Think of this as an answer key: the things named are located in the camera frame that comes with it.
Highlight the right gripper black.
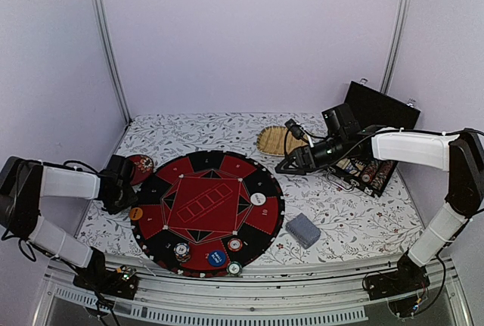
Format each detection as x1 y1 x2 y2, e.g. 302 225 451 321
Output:
276 135 348 175

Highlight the orange big blind button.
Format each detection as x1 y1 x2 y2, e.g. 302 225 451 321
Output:
129 206 143 221

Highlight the white dealer button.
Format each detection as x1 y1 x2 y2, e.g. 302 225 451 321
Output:
250 192 267 206

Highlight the round red black poker mat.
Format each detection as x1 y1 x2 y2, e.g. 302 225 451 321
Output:
130 151 285 278

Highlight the blue white poker chip stack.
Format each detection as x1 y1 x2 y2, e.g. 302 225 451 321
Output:
173 242 191 264

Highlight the red white poker chip stack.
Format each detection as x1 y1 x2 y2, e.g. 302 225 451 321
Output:
228 238 243 252

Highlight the green poker chip stack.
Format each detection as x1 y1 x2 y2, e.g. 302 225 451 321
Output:
226 261 242 276

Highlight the blue small blind button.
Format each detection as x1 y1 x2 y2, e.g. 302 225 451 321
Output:
207 250 227 268

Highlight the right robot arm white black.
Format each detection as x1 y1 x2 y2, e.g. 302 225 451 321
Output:
275 126 483 297

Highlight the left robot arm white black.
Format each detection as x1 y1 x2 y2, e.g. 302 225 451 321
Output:
1 155 138 300

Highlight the blue Texas Hold'em card box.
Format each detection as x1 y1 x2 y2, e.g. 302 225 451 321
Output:
337 160 366 177

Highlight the woven bamboo tray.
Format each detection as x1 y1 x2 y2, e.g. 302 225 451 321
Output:
256 126 305 157

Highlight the red floral round dish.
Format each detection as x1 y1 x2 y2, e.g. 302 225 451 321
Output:
127 154 154 186

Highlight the right multicolour chip row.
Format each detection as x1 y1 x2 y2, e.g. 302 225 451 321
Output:
360 160 396 193

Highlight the black poker set case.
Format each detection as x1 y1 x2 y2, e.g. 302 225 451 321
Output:
328 81 420 197

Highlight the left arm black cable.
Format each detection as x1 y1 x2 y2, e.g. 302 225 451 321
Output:
62 159 103 175

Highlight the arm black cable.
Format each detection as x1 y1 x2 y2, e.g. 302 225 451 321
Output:
62 159 103 175
281 118 379 164

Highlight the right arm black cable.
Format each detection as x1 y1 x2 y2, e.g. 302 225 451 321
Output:
281 118 379 164

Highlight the aluminium front rail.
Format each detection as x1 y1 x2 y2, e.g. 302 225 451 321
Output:
33 255 473 325

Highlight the aluminium frame post right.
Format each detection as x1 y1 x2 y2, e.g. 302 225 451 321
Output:
380 0 411 95

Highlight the aluminium frame post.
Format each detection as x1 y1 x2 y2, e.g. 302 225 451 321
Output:
380 0 411 95
92 0 132 124

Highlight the aluminium frame post left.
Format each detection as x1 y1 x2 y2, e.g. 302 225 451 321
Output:
92 0 132 124

